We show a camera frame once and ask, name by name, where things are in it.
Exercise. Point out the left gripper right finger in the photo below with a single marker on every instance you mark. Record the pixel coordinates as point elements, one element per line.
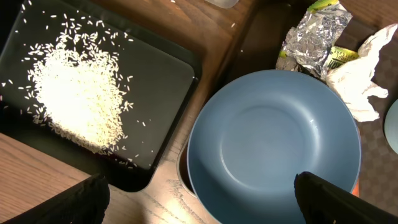
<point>322,202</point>

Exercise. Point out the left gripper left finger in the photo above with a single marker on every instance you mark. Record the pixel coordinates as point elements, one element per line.
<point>84,203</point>

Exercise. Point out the dark blue plate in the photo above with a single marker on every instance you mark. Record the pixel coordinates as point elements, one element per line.
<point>257,133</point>

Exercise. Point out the white rice pile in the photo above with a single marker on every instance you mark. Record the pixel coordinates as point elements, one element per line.
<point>61,71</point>

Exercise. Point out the orange carrot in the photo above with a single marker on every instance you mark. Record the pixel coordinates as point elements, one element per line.
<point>356,188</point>

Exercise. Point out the light blue bowl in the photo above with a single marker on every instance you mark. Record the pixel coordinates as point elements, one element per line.
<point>391,126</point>

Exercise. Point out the black plastic tray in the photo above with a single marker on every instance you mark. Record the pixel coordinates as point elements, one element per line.
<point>163,76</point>

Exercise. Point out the crumpled white tissue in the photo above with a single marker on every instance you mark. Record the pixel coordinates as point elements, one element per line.
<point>352,81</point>

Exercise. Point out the crumpled foil wrapper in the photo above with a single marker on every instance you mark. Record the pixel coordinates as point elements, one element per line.
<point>308,45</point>

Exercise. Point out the dark brown serving tray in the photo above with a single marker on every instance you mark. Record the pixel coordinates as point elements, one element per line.
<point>261,38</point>

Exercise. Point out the clear plastic bin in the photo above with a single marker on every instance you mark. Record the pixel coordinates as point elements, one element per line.
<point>225,4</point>

